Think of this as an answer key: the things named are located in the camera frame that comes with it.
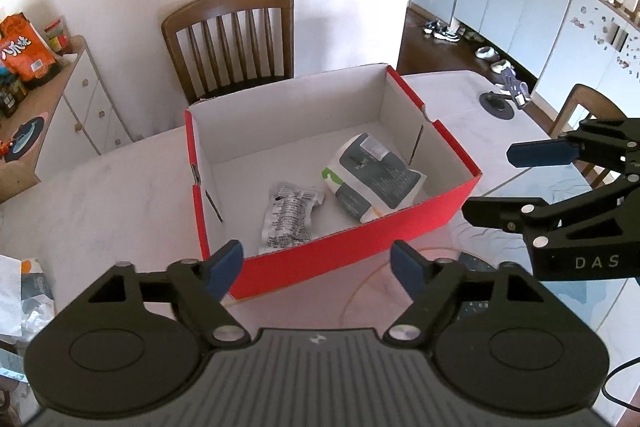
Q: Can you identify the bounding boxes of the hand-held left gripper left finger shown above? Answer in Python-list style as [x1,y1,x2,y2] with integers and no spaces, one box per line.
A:
[75,240,251,349]

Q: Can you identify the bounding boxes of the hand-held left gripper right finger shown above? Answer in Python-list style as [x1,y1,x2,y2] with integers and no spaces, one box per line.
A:
[385,241,561,349]

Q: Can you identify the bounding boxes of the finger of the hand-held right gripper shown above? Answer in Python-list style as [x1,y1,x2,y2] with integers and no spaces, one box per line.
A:
[462,174,640,248]
[506,118,640,180]

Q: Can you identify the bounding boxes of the red cardboard box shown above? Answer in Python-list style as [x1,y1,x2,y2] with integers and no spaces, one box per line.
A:
[184,63,483,301]

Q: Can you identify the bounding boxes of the brown wooden chair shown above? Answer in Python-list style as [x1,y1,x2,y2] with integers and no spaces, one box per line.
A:
[161,0,296,105]
[547,83,628,188]

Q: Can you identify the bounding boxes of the black base phone stand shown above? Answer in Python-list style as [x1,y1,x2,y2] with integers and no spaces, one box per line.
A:
[480,74,531,120]

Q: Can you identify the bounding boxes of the small grey printed packet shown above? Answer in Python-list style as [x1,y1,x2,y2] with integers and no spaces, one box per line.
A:
[259,181,326,255]

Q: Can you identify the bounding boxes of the white grey snack packet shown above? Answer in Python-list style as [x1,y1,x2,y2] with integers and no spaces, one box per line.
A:
[322,133,428,224]

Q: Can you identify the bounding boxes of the clear plastic bag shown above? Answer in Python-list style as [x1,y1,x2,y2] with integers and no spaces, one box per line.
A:
[20,259,56,340]

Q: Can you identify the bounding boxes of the white side cabinet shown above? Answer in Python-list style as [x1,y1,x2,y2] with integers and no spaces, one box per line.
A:
[0,34,136,205]

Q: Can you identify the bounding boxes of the white tissue paper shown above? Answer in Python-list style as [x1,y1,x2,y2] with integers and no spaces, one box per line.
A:
[0,254,26,338]

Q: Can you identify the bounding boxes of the round blue coaster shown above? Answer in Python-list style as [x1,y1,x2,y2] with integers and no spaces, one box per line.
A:
[10,117,49,158]

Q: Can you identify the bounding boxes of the dark glass jars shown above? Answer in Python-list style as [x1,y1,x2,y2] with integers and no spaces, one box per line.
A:
[0,74,29,118]

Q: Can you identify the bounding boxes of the red label jar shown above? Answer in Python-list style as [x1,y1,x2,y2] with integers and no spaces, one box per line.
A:
[45,19,69,54]

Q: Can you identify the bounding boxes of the orange snack bag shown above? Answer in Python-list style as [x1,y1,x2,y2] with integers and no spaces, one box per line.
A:
[0,13,58,82]

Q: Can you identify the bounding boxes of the black cable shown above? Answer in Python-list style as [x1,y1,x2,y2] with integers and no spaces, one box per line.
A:
[602,349,640,408]

